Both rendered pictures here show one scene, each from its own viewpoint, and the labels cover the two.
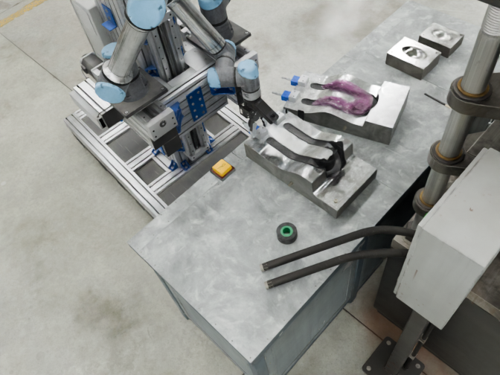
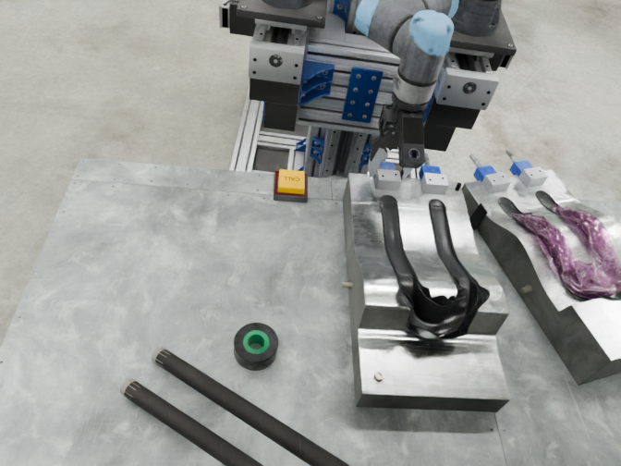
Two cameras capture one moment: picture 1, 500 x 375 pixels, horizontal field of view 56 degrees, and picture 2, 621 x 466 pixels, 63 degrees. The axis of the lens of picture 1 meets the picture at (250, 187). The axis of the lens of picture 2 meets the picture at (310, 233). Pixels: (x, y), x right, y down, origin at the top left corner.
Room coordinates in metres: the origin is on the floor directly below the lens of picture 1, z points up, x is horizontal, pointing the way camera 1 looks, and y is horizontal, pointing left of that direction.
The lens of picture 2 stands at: (0.54, -0.36, 1.66)
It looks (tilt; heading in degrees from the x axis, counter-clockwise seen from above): 50 degrees down; 29
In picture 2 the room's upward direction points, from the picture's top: 11 degrees clockwise
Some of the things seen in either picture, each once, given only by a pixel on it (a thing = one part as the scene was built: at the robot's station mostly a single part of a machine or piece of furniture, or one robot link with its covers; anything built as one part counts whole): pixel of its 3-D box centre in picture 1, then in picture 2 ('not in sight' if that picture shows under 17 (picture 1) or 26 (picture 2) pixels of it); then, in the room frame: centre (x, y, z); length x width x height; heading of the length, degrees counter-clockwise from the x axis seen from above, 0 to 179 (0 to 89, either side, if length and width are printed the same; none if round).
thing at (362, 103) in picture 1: (344, 95); (576, 241); (1.48, -0.49, 0.90); 0.26 x 0.18 x 0.08; 55
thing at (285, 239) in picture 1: (286, 233); (255, 346); (0.88, -0.11, 0.82); 0.08 x 0.08 x 0.04
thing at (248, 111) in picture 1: (251, 105); (402, 117); (1.37, -0.07, 1.05); 0.09 x 0.08 x 0.12; 37
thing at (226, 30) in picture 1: (216, 25); (475, 3); (1.88, 0.01, 1.09); 0.15 x 0.15 x 0.10
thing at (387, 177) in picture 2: (253, 129); (383, 169); (1.38, -0.06, 0.89); 0.13 x 0.05 x 0.05; 37
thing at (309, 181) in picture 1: (308, 156); (418, 273); (1.19, -0.26, 0.87); 0.50 x 0.26 x 0.14; 37
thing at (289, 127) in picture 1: (306, 146); (429, 252); (1.21, -0.26, 0.92); 0.35 x 0.16 x 0.09; 37
